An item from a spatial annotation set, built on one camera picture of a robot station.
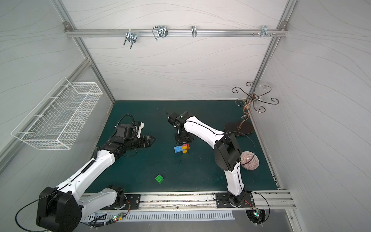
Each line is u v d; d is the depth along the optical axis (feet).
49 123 2.13
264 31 2.51
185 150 2.92
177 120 2.08
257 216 2.36
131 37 2.56
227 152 1.63
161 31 2.51
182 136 2.40
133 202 2.42
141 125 2.50
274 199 2.51
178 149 2.89
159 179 2.56
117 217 2.25
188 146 2.86
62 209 1.26
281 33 2.57
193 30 2.36
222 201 2.40
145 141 2.36
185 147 2.82
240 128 3.33
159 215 2.31
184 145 2.73
